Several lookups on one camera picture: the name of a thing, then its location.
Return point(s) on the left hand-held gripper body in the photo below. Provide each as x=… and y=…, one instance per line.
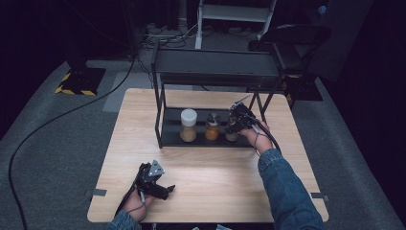
x=150, y=179

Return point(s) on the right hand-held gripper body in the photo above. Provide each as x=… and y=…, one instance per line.
x=244, y=118

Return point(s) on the small beige-powder spice jar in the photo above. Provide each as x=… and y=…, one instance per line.
x=231, y=136

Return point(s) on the white-lid glass spice jar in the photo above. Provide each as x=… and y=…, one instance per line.
x=188, y=132

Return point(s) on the black metal two-tier rack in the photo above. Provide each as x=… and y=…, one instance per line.
x=217, y=64

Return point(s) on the person's left hand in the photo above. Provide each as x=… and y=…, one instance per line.
x=134, y=205

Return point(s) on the person's right hand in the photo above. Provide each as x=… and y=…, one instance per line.
x=262, y=143

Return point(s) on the orange-powder glass spice jar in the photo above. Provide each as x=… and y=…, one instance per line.
x=212, y=132

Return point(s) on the grey tape strip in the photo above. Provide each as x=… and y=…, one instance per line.
x=319, y=196
x=97, y=192

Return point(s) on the yellow-black striped stand base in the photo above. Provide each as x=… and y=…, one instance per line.
x=83, y=80
x=303, y=87

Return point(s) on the black office chair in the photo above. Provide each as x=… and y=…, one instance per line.
x=297, y=33

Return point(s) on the white step stool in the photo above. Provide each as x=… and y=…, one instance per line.
x=234, y=12

